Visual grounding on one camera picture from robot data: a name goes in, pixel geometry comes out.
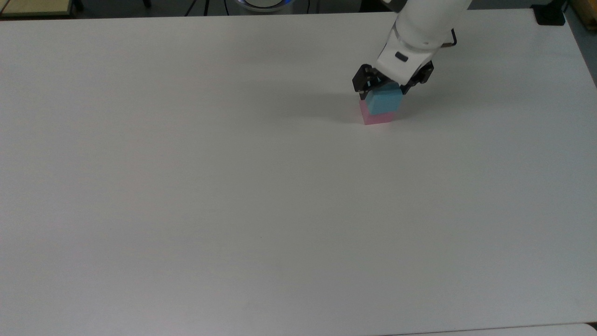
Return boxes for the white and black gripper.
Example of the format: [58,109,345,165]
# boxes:
[352,27,442,101]

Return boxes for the blue cube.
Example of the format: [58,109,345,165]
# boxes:
[365,83,403,116]

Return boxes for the pink cube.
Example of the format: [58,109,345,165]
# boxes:
[359,97,395,126]

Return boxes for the black clamp stand base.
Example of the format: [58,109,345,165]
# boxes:
[531,3,568,27]

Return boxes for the tan wooden board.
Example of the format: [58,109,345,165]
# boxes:
[0,0,76,18]

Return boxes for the robot base with blue ring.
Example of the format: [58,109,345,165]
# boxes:
[235,0,295,13]

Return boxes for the black floor cable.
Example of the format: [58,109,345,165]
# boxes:
[183,0,211,17]

